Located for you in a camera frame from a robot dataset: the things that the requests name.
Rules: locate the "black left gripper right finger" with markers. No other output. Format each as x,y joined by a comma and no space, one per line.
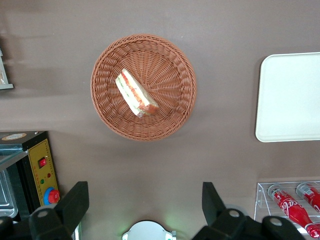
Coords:
215,212

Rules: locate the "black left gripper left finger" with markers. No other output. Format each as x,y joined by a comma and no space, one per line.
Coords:
70,205

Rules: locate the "plastic-wrapped triangle sandwich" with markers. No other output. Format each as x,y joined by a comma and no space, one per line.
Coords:
135,93

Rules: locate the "silver metal baking tray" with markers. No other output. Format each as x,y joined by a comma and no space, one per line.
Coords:
5,197

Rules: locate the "white rectangular plastic tray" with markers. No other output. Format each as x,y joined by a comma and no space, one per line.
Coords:
290,97

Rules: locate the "round brown wicker basket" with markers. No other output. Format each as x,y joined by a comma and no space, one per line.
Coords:
167,75

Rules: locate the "clear acrylic bottle rack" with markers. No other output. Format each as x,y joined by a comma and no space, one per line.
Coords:
261,197

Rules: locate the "black appliance yellow control panel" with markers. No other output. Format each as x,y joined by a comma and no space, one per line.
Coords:
25,175

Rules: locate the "red cola bottle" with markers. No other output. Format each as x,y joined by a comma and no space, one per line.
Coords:
292,208
311,195

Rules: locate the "white round base plate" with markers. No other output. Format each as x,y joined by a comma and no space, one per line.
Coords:
147,231

